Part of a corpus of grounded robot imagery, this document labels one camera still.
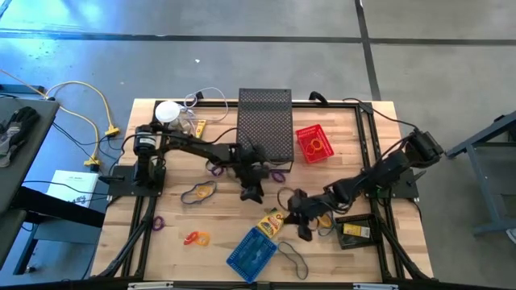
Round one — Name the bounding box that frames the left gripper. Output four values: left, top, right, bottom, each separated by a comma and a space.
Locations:
237, 147, 271, 205

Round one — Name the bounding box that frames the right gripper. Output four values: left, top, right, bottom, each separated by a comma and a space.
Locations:
283, 188, 343, 242

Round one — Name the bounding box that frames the small yellow crayon box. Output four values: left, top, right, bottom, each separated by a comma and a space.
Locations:
194, 118, 208, 140

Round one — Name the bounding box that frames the blue plastic basket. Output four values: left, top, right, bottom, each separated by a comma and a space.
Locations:
225, 226, 279, 284

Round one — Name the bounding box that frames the white round desk lamp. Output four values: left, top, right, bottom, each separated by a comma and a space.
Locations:
154, 100, 194, 136

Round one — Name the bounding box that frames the black mesh tray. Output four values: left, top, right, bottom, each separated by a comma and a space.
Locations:
334, 212, 382, 251

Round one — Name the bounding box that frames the black perforated metal shelf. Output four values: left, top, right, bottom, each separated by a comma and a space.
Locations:
235, 88, 295, 174

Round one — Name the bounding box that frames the red plastic basket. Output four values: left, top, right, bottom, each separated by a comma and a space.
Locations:
295, 123, 335, 164

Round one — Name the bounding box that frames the blue-grey metal stand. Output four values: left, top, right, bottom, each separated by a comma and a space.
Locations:
445, 110, 516, 238

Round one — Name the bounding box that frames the white booklet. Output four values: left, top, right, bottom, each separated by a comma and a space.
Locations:
45, 169, 100, 209

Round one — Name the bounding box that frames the dark grey side table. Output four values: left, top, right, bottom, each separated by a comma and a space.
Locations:
0, 83, 106, 277

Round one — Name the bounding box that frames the grey work glove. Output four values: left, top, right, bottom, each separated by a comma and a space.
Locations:
0, 106, 41, 168

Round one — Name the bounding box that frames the white cable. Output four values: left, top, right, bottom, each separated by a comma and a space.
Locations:
183, 85, 230, 124

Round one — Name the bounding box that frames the black cable loop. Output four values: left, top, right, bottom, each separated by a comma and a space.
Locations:
308, 90, 329, 105

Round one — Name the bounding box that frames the white frame bracket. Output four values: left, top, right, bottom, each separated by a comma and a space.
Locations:
352, 282, 400, 290
127, 281, 175, 290

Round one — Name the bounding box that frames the black aluminium table frame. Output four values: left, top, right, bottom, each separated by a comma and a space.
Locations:
91, 98, 435, 283

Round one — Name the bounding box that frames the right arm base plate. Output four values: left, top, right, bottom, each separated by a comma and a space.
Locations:
362, 167, 420, 200

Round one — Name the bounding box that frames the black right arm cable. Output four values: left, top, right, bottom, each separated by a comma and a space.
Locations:
342, 97, 420, 132

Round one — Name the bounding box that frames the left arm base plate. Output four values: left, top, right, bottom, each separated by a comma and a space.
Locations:
107, 164, 167, 198

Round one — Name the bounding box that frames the yellow extension cord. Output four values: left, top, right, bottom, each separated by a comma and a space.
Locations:
43, 80, 122, 138
0, 68, 102, 168

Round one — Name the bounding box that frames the black floor cable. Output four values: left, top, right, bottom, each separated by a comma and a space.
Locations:
22, 180, 112, 201

